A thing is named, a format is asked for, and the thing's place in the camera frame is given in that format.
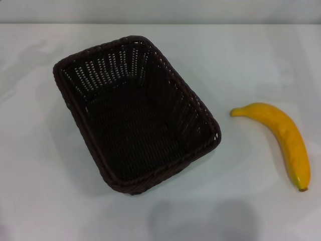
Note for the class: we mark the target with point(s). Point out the dark brown woven basket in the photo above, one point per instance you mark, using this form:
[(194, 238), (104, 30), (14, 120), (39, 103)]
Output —
[(135, 130)]

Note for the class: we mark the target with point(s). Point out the yellow banana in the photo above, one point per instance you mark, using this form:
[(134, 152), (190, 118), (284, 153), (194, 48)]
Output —
[(288, 133)]

